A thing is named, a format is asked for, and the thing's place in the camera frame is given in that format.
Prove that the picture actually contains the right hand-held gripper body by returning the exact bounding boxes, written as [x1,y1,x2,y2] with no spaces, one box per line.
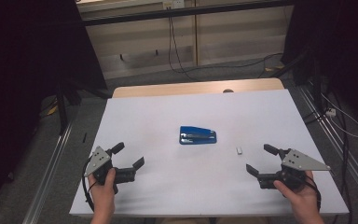
[273,148,332,191]

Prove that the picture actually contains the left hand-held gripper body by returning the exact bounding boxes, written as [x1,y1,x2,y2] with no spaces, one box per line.
[84,145,124,194]

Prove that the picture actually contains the blue stapler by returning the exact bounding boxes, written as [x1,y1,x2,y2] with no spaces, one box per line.
[179,125,218,146]

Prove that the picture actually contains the person's left hand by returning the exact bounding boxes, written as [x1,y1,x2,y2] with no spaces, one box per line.
[87,167,117,217]

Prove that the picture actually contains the person's right hand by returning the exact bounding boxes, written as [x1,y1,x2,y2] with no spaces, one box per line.
[272,170,321,216]

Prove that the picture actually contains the white table board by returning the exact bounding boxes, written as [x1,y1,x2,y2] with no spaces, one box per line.
[69,89,350,217]

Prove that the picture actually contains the wooden table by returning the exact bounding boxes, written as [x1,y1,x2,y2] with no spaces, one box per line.
[112,77,285,99]

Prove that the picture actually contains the black curtain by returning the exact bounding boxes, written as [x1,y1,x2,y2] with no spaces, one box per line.
[279,0,358,132]
[0,0,108,218]

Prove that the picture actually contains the black horizontal bar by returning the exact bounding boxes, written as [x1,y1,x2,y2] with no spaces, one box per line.
[81,0,295,27]

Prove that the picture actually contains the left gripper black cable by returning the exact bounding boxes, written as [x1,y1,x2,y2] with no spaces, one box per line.
[81,157,97,213]

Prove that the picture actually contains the aluminium floor rail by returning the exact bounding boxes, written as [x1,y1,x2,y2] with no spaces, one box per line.
[297,83,358,204]
[21,122,73,224]

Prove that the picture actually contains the black floor cable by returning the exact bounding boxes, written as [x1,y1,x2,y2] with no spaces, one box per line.
[302,90,354,224]

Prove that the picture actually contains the white cable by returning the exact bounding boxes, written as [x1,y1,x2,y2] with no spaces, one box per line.
[320,92,358,139]

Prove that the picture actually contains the black hanging cables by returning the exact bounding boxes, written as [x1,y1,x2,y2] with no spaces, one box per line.
[166,7,284,82]

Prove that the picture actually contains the white wall socket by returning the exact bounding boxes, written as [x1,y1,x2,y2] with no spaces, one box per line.
[162,0,186,9]

